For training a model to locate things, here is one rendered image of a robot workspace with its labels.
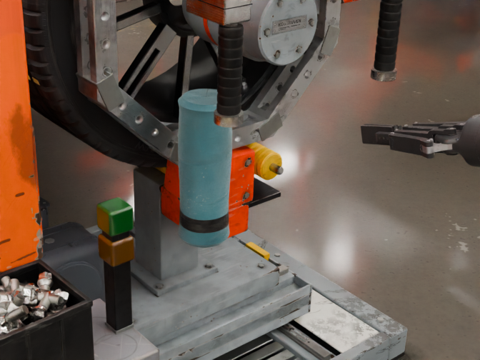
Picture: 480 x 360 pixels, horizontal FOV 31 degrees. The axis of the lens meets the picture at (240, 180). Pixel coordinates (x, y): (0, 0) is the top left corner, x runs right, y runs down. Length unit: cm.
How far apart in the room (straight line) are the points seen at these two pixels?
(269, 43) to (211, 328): 71
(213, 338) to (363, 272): 65
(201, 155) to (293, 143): 169
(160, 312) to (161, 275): 10
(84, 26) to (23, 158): 24
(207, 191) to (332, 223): 118
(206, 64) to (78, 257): 49
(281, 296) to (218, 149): 64
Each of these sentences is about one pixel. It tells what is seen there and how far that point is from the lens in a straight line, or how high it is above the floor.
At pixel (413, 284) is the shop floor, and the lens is 231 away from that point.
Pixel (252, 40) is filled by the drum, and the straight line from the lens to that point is 136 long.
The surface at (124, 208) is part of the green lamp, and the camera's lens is 121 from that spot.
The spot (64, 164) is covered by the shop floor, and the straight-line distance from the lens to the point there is 290.
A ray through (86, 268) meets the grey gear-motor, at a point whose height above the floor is 37.
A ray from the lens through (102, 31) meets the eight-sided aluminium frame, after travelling 135.
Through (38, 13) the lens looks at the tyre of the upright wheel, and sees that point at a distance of 139.
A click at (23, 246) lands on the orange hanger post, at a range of 135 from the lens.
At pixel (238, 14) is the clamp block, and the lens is 120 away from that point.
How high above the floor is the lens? 123
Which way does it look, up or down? 26 degrees down
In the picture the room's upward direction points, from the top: 2 degrees clockwise
